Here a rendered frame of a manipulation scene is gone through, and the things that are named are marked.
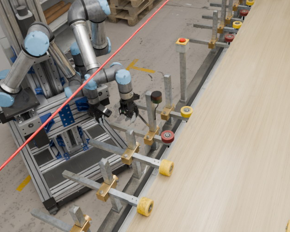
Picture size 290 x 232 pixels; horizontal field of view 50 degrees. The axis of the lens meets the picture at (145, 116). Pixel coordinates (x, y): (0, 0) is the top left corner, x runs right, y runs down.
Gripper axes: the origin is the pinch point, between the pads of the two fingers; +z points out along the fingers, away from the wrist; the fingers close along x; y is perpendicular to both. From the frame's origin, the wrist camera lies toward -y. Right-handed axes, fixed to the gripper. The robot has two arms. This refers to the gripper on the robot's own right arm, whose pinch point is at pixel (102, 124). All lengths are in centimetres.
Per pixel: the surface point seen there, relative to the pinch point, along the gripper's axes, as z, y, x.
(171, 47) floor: 83, 55, -234
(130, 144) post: -18.4, -36.9, 22.5
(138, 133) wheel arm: -3.0, -28.9, 1.3
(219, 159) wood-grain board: -7, -82, 6
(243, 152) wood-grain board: -7, -93, -4
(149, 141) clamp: -3.5, -38.5, 4.8
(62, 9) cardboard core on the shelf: 26, 195, -192
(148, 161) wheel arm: -13, -49, 26
